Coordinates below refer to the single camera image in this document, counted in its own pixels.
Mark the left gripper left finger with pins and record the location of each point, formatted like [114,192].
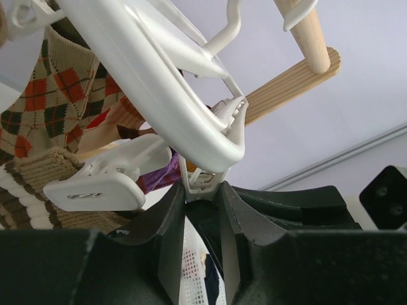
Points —
[139,263]

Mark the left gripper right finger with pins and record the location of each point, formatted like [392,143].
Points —
[266,264]

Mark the white plastic clip hanger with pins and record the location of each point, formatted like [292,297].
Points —
[26,17]

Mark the dark navy sock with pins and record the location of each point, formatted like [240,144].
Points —
[211,280]

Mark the white hanger clip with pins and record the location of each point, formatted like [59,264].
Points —
[109,181]

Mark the white plastic basket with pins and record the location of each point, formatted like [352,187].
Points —
[192,286]

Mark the purple striped sock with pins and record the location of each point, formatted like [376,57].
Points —
[161,178]

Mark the brown white striped sock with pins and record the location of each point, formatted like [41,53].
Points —
[24,205]

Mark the beige argyle sock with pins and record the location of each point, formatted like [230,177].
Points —
[69,93]

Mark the wooden drying rack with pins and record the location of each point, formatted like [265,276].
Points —
[302,60]

